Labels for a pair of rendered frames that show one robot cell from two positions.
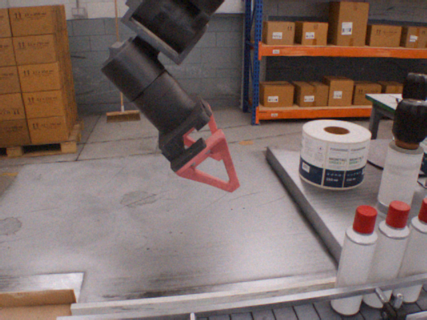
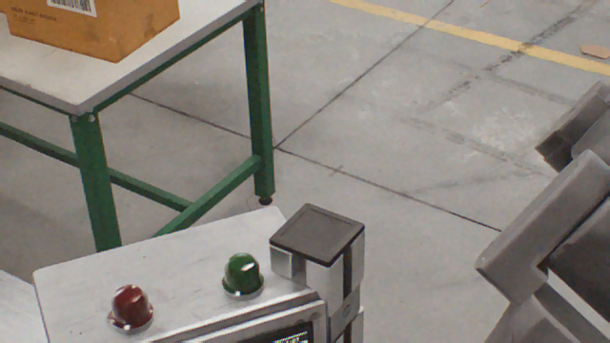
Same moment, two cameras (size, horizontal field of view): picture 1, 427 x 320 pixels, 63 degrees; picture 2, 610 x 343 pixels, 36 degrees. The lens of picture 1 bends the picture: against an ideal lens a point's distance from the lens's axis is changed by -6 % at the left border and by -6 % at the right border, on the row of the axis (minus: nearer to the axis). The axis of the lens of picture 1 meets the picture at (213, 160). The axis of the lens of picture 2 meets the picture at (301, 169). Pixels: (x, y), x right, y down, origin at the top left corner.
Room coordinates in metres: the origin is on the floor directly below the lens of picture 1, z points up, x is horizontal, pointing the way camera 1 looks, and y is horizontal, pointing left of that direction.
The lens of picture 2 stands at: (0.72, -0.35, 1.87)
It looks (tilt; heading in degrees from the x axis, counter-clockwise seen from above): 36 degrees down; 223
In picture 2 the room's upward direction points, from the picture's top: 2 degrees counter-clockwise
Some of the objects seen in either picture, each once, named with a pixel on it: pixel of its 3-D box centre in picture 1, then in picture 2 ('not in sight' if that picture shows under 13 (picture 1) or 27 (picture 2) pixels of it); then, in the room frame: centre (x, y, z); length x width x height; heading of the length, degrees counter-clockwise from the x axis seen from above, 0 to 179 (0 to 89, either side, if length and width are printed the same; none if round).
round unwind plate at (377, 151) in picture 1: (401, 156); not in sight; (1.14, -0.67, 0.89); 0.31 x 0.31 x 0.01
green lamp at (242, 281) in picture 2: not in sight; (242, 272); (0.43, -0.67, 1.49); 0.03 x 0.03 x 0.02
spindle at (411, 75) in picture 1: (410, 115); not in sight; (1.14, -0.67, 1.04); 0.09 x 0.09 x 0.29
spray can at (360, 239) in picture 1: (355, 262); not in sight; (0.47, -0.24, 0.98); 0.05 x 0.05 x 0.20
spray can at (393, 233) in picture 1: (386, 256); not in sight; (0.48, -0.30, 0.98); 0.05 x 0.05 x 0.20
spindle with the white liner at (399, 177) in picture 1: (403, 159); not in sight; (0.79, -0.47, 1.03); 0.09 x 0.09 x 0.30
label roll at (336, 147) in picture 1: (333, 153); not in sight; (1.01, -0.36, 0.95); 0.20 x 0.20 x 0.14
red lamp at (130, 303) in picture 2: not in sight; (130, 305); (0.49, -0.70, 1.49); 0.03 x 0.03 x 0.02
